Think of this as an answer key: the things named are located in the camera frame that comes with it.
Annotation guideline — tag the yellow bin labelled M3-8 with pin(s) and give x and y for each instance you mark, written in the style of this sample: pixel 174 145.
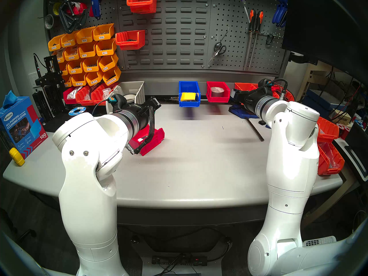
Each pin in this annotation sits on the yellow bin labelled M3-8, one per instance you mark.
pixel 89 68

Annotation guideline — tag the red bin with tape roll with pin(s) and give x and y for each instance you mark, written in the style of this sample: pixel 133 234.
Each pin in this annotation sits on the red bin with tape roll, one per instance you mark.
pixel 218 99

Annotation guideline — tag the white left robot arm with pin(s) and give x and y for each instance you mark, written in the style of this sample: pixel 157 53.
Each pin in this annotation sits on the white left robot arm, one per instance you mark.
pixel 86 177

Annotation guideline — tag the dark blue storage crate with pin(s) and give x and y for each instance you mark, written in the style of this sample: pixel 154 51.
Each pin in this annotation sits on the dark blue storage crate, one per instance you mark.
pixel 325 101

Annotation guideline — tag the yellow bin labelled M3-4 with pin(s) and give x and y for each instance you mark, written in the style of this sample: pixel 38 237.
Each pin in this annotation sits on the yellow bin labelled M3-4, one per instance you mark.
pixel 105 51

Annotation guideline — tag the blue hand tool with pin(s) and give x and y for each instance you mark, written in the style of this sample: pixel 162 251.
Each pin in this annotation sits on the blue hand tool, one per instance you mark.
pixel 96 6

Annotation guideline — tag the black instrument stand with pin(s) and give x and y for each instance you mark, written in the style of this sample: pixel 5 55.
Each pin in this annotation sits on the black instrument stand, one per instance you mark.
pixel 53 77

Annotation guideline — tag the clear plastic screw bag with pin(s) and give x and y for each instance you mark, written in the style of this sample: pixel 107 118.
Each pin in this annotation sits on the clear plastic screw bag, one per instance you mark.
pixel 74 93
pixel 106 92

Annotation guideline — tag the yellow bin labelled M3X8 BAG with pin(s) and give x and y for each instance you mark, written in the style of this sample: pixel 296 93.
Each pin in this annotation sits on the yellow bin labelled M3X8 BAG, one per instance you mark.
pixel 68 43

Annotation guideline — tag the red bin with screw bags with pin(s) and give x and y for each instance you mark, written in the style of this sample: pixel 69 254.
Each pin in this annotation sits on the red bin with screw bags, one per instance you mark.
pixel 69 101

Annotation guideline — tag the yellow bin labelled M4-6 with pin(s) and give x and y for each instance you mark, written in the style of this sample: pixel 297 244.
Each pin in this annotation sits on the yellow bin labelled M4-6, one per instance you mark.
pixel 85 54

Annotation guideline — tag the black power strip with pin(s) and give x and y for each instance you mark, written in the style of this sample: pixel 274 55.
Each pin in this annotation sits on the black power strip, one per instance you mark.
pixel 178 261

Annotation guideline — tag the black tape roll white core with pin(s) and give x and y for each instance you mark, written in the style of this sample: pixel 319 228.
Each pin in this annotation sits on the black tape roll white core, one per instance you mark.
pixel 130 96

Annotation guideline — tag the white air purifier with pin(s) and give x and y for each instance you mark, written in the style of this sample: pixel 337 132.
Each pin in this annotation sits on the white air purifier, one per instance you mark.
pixel 319 241

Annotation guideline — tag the silver duct tape roll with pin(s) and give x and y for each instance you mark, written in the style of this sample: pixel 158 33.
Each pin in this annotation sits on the silver duct tape roll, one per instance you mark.
pixel 217 90

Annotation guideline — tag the yellow bin labelled M3X6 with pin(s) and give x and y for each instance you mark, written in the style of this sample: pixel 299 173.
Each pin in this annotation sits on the yellow bin labelled M3X6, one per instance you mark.
pixel 103 35

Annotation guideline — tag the grey tape roll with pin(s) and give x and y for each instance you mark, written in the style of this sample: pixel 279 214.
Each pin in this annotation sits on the grey tape roll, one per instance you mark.
pixel 45 21

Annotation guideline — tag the grey louvered wall panel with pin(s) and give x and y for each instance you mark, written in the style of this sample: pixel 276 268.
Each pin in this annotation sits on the grey louvered wall panel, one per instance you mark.
pixel 178 26

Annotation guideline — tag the grey pegboard panel with tapes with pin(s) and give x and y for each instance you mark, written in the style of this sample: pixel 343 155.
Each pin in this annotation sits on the grey pegboard panel with tapes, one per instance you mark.
pixel 112 13

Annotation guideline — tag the white wall outlet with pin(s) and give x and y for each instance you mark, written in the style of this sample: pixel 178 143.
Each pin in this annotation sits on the white wall outlet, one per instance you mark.
pixel 32 78

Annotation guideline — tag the grey bench back rail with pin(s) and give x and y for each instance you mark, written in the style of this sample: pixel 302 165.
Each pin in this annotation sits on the grey bench back rail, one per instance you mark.
pixel 161 88

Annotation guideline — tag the blue bin with yellow pad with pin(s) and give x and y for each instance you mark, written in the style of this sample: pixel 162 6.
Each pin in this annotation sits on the blue bin with yellow pad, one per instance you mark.
pixel 189 103

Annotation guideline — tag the cardboard box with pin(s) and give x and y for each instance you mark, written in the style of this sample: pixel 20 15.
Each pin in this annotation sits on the cardboard box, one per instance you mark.
pixel 342 117

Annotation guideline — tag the grey pegboard panel with tools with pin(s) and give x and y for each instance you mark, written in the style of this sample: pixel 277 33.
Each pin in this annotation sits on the grey pegboard panel with tools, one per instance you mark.
pixel 233 62

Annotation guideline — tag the blue red cleaning cloths box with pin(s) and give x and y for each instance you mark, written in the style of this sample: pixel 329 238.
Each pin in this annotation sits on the blue red cleaning cloths box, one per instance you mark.
pixel 20 126

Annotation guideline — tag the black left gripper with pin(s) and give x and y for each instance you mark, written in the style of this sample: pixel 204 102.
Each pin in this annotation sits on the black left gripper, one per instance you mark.
pixel 151 107

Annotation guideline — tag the yellow bin labelled M2.5-5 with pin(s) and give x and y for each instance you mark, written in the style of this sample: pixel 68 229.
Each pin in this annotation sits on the yellow bin labelled M2.5-5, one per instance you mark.
pixel 94 82

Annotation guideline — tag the yellow bin labelled M2.5-6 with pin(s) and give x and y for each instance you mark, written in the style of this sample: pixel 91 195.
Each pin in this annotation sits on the yellow bin labelled M2.5-6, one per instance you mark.
pixel 78 83

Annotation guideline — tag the large beige plastic bin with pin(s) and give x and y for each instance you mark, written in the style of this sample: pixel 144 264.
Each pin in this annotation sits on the large beige plastic bin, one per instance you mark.
pixel 136 90

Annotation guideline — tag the black tray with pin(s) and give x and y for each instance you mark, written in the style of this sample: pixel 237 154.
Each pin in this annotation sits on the black tray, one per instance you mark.
pixel 358 151

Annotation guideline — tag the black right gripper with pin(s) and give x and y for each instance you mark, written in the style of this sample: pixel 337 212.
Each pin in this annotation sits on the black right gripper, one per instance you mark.
pixel 248 98

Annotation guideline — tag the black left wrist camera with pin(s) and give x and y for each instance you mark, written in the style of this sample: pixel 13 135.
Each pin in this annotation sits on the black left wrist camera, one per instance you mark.
pixel 119 101

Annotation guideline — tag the red cans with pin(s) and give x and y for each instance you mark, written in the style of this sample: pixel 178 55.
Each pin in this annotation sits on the red cans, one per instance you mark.
pixel 343 130

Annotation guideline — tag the orange-red bin with black tools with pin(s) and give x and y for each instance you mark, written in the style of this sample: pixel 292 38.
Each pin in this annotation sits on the orange-red bin with black tools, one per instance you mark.
pixel 289 97

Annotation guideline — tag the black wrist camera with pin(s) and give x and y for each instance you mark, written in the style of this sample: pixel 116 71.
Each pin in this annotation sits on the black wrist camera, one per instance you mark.
pixel 119 101
pixel 264 84

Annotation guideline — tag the orange-red bin with hardware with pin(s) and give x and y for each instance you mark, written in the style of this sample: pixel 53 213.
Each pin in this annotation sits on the orange-red bin with hardware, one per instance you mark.
pixel 97 98
pixel 83 100

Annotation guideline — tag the blue black clamp tool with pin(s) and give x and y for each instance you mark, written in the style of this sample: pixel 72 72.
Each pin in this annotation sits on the blue black clamp tool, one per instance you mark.
pixel 238 111

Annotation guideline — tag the red bin with blade pack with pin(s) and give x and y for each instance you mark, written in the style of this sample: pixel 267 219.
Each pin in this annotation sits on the red bin with blade pack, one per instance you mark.
pixel 156 139

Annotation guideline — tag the dark metal clamp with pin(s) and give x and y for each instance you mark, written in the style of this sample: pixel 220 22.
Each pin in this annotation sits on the dark metal clamp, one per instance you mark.
pixel 67 22

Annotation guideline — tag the yellow bin labelled M3-12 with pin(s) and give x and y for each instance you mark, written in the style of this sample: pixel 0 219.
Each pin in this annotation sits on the yellow bin labelled M3-12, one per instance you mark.
pixel 74 70

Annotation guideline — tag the pale wooden side frame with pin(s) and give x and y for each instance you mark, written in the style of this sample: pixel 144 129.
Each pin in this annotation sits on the pale wooden side frame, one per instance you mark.
pixel 313 75

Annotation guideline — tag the yellow pad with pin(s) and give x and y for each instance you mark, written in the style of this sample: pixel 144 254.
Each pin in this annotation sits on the yellow pad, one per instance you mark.
pixel 188 96

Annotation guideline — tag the black bench mat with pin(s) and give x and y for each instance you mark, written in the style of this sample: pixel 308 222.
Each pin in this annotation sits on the black bench mat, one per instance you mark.
pixel 56 124

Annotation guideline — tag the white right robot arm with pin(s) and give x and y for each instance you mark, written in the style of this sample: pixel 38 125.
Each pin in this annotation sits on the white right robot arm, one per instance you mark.
pixel 290 169

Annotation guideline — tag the black carabiner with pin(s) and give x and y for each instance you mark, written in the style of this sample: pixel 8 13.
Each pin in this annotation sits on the black carabiner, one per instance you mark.
pixel 267 39

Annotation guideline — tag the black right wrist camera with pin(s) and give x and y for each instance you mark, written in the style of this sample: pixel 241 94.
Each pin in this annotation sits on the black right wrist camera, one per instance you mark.
pixel 264 84

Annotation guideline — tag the blue cleaning cloth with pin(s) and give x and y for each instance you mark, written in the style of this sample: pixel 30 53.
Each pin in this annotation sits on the blue cleaning cloth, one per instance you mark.
pixel 10 98

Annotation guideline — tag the thin metal rod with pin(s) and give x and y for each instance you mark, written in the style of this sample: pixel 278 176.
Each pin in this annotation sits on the thin metal rod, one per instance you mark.
pixel 225 34

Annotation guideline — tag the black flat metal bar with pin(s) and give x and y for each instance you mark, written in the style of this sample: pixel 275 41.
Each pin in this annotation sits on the black flat metal bar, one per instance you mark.
pixel 256 131

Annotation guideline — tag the black monitor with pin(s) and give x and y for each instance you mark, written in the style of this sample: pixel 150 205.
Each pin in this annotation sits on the black monitor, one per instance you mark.
pixel 325 28

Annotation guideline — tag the yellow bin labelled M3-6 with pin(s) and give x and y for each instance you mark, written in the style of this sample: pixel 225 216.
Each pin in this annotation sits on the yellow bin labelled M3-6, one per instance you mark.
pixel 106 67

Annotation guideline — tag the yellow bin labelled M4-0.7 HEX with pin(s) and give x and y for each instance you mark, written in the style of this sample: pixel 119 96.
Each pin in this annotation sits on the yellow bin labelled M4-0.7 HEX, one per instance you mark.
pixel 111 80

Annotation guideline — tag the orange-red bin with plastic bag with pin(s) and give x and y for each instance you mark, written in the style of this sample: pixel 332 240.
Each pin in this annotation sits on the orange-red bin with plastic bag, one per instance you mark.
pixel 333 163

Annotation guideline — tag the yellow labelled screw bin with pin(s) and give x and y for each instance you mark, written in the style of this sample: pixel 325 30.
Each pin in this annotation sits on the yellow labelled screw bin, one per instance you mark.
pixel 60 59
pixel 67 84
pixel 72 57
pixel 54 47
pixel 63 71

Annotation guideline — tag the yellow tape roll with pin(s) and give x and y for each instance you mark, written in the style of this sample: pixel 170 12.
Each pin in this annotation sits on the yellow tape roll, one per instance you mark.
pixel 54 8

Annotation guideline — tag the red white tape roll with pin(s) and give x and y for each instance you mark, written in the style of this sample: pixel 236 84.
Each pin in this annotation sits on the red white tape roll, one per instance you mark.
pixel 79 8

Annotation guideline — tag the blue spring clamp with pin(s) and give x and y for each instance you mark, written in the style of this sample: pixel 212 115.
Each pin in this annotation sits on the blue spring clamp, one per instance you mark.
pixel 277 16
pixel 284 8

